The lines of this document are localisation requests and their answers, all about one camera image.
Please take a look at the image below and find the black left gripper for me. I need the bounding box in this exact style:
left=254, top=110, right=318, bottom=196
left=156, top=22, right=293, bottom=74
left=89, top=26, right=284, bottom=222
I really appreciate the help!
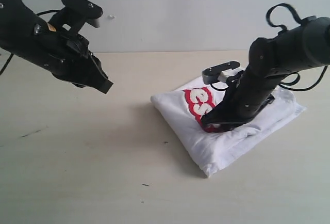
left=15, top=31, right=113, bottom=94

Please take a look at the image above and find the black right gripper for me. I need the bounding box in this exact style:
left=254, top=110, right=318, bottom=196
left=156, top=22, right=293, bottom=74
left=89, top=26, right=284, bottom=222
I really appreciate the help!
left=201, top=71, right=278, bottom=132

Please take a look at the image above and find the white t-shirt red lettering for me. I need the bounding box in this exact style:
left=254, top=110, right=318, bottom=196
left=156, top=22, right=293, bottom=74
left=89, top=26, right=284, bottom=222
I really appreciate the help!
left=151, top=77, right=306, bottom=177

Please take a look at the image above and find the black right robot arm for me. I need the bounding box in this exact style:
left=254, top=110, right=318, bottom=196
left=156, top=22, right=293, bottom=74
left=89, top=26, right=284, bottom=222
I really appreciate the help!
left=201, top=17, right=329, bottom=132

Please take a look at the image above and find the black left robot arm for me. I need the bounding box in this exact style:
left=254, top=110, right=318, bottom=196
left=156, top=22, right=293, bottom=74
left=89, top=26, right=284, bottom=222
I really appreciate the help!
left=1, top=0, right=113, bottom=93

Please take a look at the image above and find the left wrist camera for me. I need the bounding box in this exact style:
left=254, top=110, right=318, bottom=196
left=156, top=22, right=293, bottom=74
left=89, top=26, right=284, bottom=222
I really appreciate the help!
left=49, top=0, right=103, bottom=35

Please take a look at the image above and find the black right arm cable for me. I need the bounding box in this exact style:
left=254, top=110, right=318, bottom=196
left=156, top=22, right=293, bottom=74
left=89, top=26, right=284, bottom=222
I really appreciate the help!
left=265, top=2, right=327, bottom=92

